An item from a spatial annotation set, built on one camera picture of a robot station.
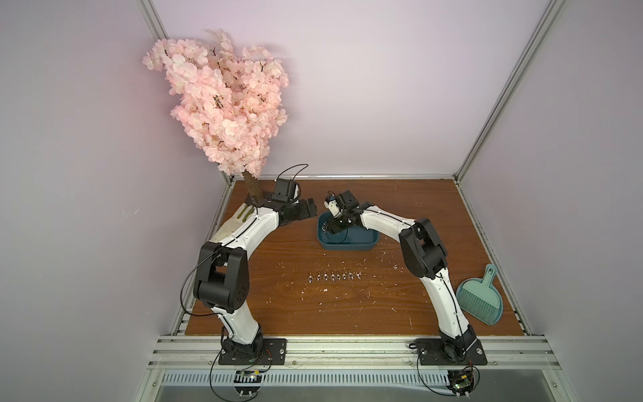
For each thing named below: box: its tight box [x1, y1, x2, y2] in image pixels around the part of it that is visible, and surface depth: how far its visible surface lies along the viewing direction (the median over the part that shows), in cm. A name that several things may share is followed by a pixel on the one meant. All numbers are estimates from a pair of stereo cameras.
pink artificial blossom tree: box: [143, 30, 290, 205], surface depth 71 cm
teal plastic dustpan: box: [455, 263, 505, 326], surface depth 83 cm
